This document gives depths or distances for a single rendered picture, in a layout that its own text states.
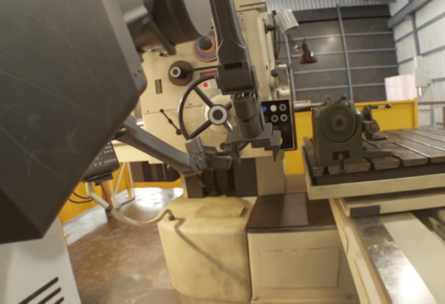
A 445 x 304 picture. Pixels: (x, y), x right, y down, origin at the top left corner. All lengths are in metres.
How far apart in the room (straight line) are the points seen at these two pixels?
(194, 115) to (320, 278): 1.28
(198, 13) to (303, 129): 3.61
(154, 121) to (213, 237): 0.79
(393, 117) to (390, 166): 2.74
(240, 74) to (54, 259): 0.46
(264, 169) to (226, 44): 1.64
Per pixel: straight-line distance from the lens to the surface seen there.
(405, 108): 4.17
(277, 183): 2.13
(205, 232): 1.70
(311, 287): 1.84
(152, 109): 1.58
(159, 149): 0.84
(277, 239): 1.63
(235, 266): 1.77
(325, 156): 1.30
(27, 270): 0.28
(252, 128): 0.62
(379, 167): 1.37
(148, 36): 0.24
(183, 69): 1.46
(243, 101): 0.58
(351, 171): 1.33
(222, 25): 0.54
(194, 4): 0.24
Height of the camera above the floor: 1.31
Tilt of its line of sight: 7 degrees down
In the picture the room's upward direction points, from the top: 7 degrees counter-clockwise
